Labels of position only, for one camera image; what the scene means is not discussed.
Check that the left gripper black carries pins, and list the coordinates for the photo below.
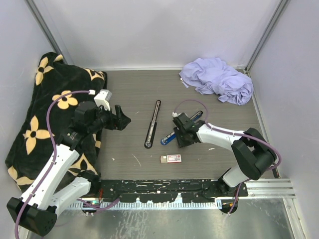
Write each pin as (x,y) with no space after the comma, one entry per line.
(114,123)

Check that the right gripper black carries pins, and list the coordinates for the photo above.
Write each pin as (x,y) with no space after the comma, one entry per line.
(181,143)

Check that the blue stapler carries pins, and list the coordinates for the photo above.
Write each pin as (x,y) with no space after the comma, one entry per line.
(168,138)

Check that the red white staple box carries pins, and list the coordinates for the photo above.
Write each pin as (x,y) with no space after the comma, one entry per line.
(173,158)

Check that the black stapler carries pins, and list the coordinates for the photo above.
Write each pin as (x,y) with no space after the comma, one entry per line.
(152,127)

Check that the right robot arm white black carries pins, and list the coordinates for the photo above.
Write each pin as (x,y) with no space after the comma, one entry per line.
(253,155)

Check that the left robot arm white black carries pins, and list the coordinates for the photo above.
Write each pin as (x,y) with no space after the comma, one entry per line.
(41,204)

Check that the lavender crumpled cloth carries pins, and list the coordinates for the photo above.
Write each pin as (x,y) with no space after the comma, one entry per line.
(215,76)

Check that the black floral blanket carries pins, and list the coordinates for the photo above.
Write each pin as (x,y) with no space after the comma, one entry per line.
(58,89)

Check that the white cable duct strip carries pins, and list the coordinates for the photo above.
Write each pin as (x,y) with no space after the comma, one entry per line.
(177,205)

